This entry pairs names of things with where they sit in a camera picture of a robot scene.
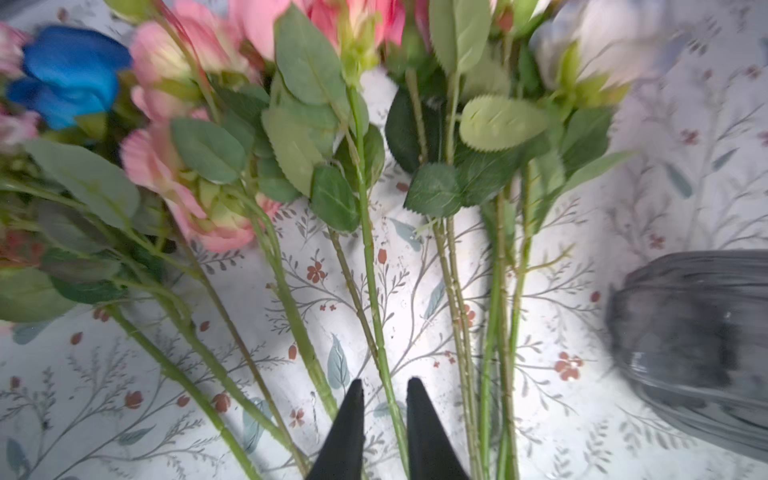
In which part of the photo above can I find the blue artificial rose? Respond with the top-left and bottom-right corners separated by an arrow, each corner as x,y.
6,25 -> 132,130

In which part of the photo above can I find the pale pink carnation spray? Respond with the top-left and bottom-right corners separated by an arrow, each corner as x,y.
1,1 -> 310,479

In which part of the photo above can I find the pink ribbed glass vase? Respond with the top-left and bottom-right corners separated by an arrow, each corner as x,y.
606,250 -> 767,462

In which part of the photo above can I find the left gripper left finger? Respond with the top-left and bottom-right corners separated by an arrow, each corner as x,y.
305,379 -> 364,480

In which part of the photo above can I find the bunch of artificial roses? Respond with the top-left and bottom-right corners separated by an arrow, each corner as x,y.
121,1 -> 679,479

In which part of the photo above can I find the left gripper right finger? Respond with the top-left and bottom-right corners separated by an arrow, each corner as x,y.
407,377 -> 468,480

